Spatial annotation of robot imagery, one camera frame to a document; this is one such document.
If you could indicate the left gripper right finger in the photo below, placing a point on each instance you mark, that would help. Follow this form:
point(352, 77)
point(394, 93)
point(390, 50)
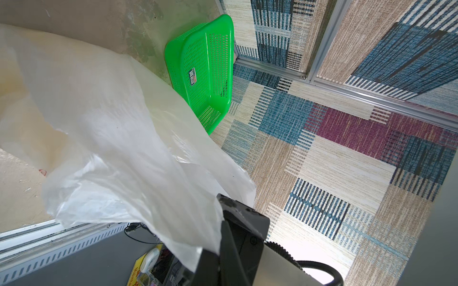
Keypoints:
point(233, 270)

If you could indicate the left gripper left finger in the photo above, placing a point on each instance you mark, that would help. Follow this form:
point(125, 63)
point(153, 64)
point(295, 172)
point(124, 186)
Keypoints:
point(207, 271)

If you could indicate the white plastic bag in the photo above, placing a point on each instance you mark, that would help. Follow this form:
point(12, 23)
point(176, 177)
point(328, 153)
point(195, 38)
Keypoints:
point(114, 141)

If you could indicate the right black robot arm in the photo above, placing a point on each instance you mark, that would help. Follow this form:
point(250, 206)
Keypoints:
point(247, 258)

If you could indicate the green plastic basket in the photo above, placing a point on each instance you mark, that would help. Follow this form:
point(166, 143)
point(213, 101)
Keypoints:
point(200, 63)

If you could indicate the aluminium front rail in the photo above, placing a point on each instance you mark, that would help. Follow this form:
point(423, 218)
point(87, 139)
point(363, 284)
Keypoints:
point(31, 248)

